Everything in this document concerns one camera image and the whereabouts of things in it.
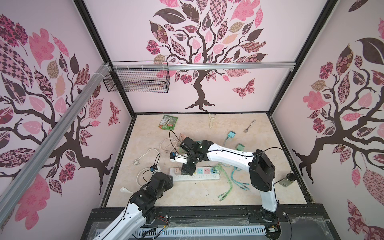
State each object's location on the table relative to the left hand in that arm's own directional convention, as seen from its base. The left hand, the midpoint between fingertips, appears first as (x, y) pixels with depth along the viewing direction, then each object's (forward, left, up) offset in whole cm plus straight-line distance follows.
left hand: (171, 181), depth 84 cm
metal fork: (+39, -54, -1) cm, 66 cm away
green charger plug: (+23, -45, 0) cm, 50 cm away
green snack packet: (+46, +7, -1) cm, 46 cm away
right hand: (+7, -7, +8) cm, 13 cm away
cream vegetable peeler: (+52, -28, -1) cm, 59 cm away
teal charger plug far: (+33, -41, 0) cm, 52 cm away
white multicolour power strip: (+3, -18, +1) cm, 18 cm away
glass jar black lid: (-2, -64, +7) cm, 64 cm away
